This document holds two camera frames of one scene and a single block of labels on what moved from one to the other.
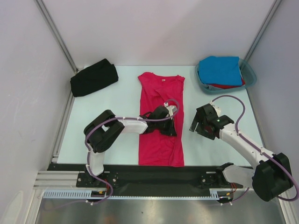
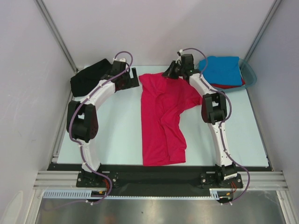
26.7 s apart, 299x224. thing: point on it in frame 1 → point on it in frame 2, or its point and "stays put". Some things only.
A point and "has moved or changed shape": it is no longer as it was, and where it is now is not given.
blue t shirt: x=220 y=70 stays put
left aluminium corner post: x=57 y=33 stays put
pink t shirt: x=156 y=147 has moved or changed shape
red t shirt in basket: x=225 y=87 stays put
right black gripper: x=196 y=119 → x=169 y=73
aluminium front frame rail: x=56 y=179 stays put
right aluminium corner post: x=262 y=30 stays put
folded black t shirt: x=93 y=77 stays put
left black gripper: x=171 y=130 → x=134 y=82
